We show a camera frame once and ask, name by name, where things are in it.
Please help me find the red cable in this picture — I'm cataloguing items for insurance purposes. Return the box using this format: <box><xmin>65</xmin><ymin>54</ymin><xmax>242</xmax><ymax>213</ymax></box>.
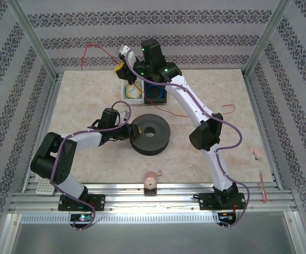
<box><xmin>80</xmin><ymin>44</ymin><xmax>236</xmax><ymax>117</ymax></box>

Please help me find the slotted cable duct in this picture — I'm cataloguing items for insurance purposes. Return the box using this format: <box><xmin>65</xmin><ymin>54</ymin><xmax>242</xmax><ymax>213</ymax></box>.
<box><xmin>20</xmin><ymin>213</ymin><xmax>286</xmax><ymax>224</ymax></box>

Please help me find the black cable spool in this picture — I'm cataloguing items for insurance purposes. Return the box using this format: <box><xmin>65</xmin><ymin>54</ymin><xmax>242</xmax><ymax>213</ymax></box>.
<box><xmin>129</xmin><ymin>114</ymin><xmax>172</xmax><ymax>157</ymax></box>

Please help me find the green cable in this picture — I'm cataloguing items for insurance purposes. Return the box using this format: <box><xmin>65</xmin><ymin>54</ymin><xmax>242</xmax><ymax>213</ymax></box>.
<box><xmin>124</xmin><ymin>82</ymin><xmax>142</xmax><ymax>99</ymax></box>

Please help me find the yellow cable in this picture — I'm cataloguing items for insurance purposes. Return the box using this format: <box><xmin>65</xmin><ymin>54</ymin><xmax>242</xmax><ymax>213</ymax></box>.
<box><xmin>123</xmin><ymin>82</ymin><xmax>143</xmax><ymax>99</ymax></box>

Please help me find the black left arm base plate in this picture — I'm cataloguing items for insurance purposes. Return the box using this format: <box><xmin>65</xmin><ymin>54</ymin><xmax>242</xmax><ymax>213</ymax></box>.
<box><xmin>58</xmin><ymin>194</ymin><xmax>106</xmax><ymax>212</ymax></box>

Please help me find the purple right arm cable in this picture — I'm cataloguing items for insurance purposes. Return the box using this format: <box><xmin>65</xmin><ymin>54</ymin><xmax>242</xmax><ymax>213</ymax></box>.
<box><xmin>125</xmin><ymin>54</ymin><xmax>250</xmax><ymax>230</ymax></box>

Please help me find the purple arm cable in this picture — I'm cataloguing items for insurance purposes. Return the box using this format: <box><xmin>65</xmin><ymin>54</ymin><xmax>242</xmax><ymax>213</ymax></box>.
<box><xmin>49</xmin><ymin>102</ymin><xmax>132</xmax><ymax>231</ymax></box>
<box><xmin>125</xmin><ymin>54</ymin><xmax>250</xmax><ymax>230</ymax></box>

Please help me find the aluminium mounting rail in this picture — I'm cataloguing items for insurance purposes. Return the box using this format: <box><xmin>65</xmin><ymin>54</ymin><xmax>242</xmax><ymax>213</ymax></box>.
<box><xmin>10</xmin><ymin>182</ymin><xmax>298</xmax><ymax>212</ymax></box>

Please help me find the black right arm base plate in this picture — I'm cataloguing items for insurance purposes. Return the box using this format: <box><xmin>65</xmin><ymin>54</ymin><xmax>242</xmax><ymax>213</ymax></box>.
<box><xmin>199</xmin><ymin>192</ymin><xmax>246</xmax><ymax>212</ymax></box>

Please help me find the pink eraser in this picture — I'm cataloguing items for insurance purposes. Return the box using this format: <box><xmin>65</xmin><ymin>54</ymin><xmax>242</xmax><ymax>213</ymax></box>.
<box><xmin>251</xmin><ymin>148</ymin><xmax>263</xmax><ymax>161</ymax></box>

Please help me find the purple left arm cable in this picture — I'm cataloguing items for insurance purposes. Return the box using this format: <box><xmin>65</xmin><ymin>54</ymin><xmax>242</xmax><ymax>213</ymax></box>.
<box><xmin>49</xmin><ymin>102</ymin><xmax>132</xmax><ymax>231</ymax></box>

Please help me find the white plastic bin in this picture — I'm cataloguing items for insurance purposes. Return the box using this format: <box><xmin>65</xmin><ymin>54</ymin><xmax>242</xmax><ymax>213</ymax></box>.
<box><xmin>120</xmin><ymin>78</ymin><xmax>145</xmax><ymax>106</ymax></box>

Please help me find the black plastic bin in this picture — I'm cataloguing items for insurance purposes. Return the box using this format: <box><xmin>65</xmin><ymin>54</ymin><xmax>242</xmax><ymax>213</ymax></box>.
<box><xmin>143</xmin><ymin>79</ymin><xmax>167</xmax><ymax>105</ymax></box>

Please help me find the blue cable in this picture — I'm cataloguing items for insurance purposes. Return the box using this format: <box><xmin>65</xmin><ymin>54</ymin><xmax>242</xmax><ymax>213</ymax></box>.
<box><xmin>145</xmin><ymin>84</ymin><xmax>165</xmax><ymax>101</ymax></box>

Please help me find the grey metal panel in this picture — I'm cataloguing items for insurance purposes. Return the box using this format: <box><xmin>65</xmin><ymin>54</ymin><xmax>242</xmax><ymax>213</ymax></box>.
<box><xmin>8</xmin><ymin>223</ymin><xmax>301</xmax><ymax>254</ymax></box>

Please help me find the aluminium frame post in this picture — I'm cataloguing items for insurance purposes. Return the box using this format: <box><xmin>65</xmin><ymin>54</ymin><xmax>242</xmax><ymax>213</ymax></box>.
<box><xmin>6</xmin><ymin>0</ymin><xmax>58</xmax><ymax>80</ymax></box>
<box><xmin>242</xmin><ymin>0</ymin><xmax>293</xmax><ymax>78</ymax></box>

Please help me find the white calculator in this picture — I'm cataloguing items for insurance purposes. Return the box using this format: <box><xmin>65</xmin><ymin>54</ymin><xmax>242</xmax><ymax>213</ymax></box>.
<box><xmin>35</xmin><ymin>176</ymin><xmax>56</xmax><ymax>196</ymax></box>

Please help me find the red pen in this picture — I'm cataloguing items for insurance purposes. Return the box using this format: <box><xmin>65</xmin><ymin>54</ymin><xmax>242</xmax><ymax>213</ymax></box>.
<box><xmin>258</xmin><ymin>170</ymin><xmax>267</xmax><ymax>204</ymax></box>

